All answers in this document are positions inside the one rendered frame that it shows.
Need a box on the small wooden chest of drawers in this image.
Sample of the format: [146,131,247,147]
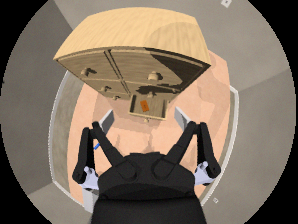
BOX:
[53,7,211,103]

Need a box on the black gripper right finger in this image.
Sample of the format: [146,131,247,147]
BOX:
[154,107,221,186]

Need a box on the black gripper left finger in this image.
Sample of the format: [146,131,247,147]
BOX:
[72,109,137,191]

